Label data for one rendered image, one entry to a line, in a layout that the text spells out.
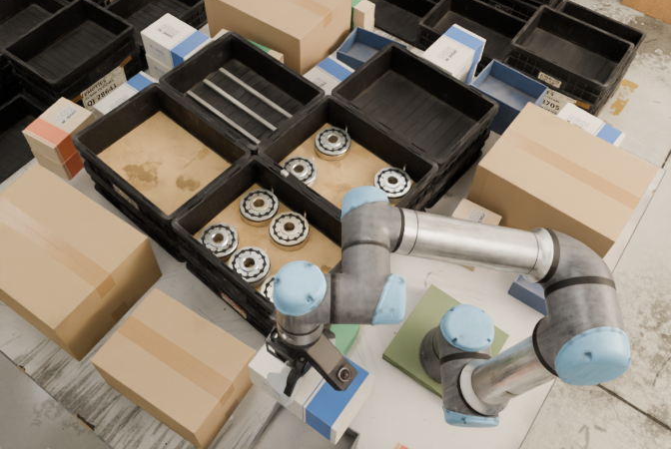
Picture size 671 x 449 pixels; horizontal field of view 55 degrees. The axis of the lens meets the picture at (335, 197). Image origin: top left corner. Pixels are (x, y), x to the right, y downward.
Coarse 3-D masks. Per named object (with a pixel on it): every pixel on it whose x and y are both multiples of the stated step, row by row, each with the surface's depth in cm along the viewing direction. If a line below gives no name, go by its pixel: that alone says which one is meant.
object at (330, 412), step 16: (256, 368) 118; (272, 368) 118; (256, 384) 124; (304, 384) 116; (320, 384) 116; (352, 384) 117; (368, 384) 117; (304, 400) 115; (320, 400) 115; (336, 400) 115; (352, 400) 115; (304, 416) 119; (320, 416) 113; (336, 416) 113; (352, 416) 120; (320, 432) 120; (336, 432) 112
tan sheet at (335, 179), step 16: (304, 144) 188; (352, 144) 188; (320, 160) 185; (352, 160) 185; (368, 160) 185; (320, 176) 181; (336, 176) 182; (352, 176) 182; (368, 176) 182; (320, 192) 178; (336, 192) 178
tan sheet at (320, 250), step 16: (288, 208) 175; (208, 224) 171; (240, 224) 171; (240, 240) 168; (256, 240) 169; (320, 240) 169; (272, 256) 166; (288, 256) 166; (304, 256) 166; (320, 256) 166; (336, 256) 167; (272, 272) 163; (256, 288) 161
